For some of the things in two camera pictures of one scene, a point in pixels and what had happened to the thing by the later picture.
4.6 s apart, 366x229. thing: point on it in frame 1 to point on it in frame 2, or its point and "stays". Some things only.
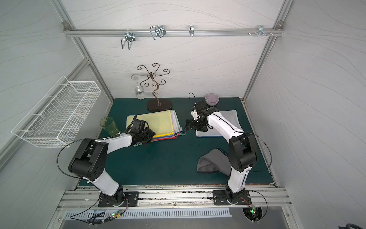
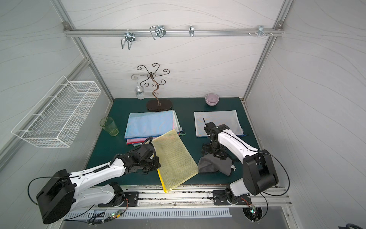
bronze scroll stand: (156, 105) stays
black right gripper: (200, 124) to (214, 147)
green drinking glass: (109, 125) stays
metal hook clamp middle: (159, 30) stays
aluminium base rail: (174, 197) stays
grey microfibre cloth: (217, 160) stays
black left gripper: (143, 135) to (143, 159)
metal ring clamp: (191, 29) stays
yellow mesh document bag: (160, 122) to (176, 166)
